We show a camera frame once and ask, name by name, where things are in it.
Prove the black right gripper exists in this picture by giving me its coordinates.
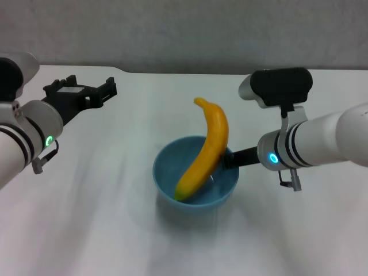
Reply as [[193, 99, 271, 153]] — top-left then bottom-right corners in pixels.
[[220, 146, 261, 170]]

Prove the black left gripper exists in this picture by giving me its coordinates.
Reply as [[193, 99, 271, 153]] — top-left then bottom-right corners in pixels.
[[41, 74, 118, 127]]

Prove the yellow banana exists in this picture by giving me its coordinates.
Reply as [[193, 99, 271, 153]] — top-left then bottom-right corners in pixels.
[[174, 97, 230, 202]]

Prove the blue plastic bowl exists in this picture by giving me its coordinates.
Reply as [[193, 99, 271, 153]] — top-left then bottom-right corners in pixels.
[[152, 135, 240, 215]]

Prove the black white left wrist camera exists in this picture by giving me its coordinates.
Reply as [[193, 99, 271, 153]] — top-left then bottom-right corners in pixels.
[[0, 51, 40, 102]]

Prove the grey right arm cable plug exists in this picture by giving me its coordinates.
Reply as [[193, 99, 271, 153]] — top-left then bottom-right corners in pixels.
[[278, 168, 302, 192]]

